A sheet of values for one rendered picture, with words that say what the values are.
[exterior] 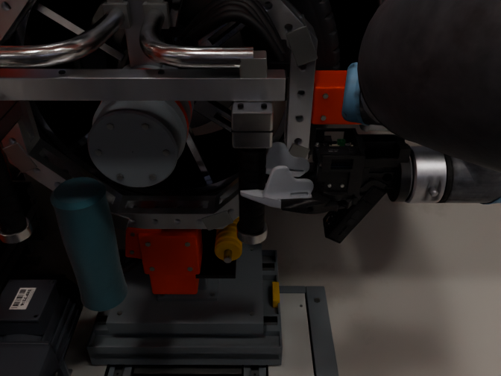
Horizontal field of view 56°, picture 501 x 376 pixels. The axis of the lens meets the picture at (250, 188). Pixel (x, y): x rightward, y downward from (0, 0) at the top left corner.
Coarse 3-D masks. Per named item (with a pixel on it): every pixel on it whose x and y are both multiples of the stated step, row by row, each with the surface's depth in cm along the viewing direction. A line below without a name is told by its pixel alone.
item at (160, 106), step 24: (96, 120) 66; (120, 120) 65; (144, 120) 65; (168, 120) 67; (96, 144) 67; (120, 144) 67; (144, 144) 67; (168, 144) 67; (120, 168) 69; (144, 168) 69; (168, 168) 69
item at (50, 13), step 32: (64, 0) 98; (32, 32) 84; (64, 32) 102; (224, 32) 83; (64, 64) 102; (64, 128) 96; (224, 128) 94; (192, 160) 109; (224, 160) 104; (160, 192) 100; (192, 192) 100
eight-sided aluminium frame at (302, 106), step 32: (0, 0) 69; (32, 0) 73; (288, 0) 74; (0, 32) 72; (288, 32) 72; (288, 96) 80; (32, 128) 87; (288, 128) 82; (32, 160) 86; (64, 160) 91; (224, 192) 95; (128, 224) 94; (160, 224) 94; (192, 224) 94; (224, 224) 94
